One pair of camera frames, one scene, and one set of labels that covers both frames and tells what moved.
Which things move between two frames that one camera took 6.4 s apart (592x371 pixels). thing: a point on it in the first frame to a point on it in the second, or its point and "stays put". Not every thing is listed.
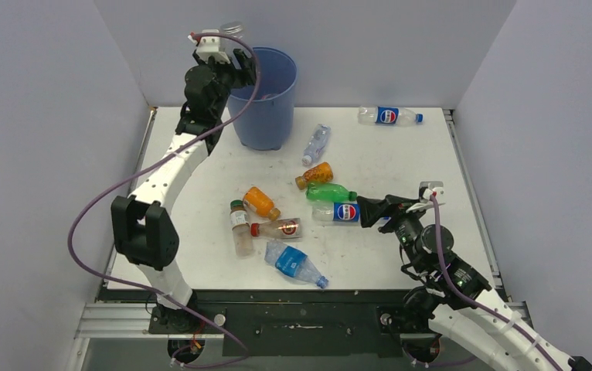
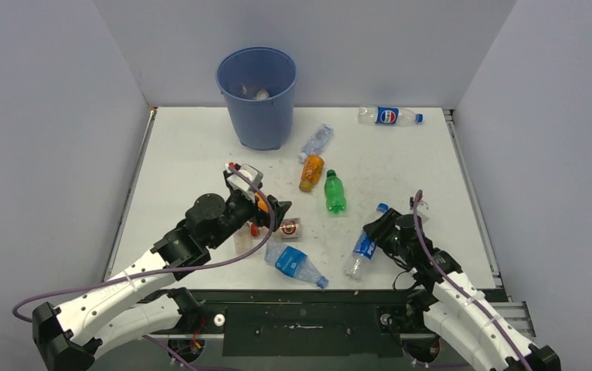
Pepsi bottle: [387, 115] stays put
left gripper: [243, 76] to [260, 217]
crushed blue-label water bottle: [295, 263] stays put
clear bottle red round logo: [282, 228] stays put
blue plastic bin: [267, 124] stays put
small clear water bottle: [316, 144] stays put
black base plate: [285, 322] stays put
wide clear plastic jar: [235, 28] to [262, 94]
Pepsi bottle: [348, 212] to [365, 248]
